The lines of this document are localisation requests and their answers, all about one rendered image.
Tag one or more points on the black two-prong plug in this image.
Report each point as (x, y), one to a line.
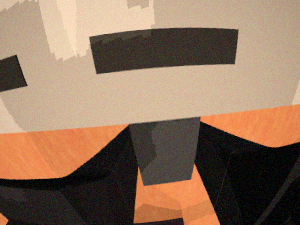
(165, 149)

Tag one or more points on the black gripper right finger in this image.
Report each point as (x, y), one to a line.
(243, 179)

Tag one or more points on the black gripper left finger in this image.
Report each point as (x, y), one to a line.
(100, 192)

